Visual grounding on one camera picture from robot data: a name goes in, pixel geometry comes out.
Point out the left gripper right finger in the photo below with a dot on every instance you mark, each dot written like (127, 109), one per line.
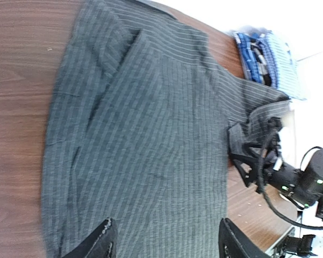
(234, 243)

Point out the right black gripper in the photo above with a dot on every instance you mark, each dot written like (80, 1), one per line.
(291, 182)

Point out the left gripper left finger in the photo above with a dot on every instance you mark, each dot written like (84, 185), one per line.
(101, 243)

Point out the dark striped long sleeve shirt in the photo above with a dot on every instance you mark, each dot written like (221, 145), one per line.
(141, 121)

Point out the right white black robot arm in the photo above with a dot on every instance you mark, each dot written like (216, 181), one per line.
(314, 170)

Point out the blue checked folded shirt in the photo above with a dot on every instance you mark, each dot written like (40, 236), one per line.
(281, 65)

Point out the dark blue printed folded shirt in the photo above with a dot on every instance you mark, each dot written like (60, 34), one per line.
(256, 58)

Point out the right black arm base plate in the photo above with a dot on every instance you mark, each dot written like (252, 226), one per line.
(301, 247)

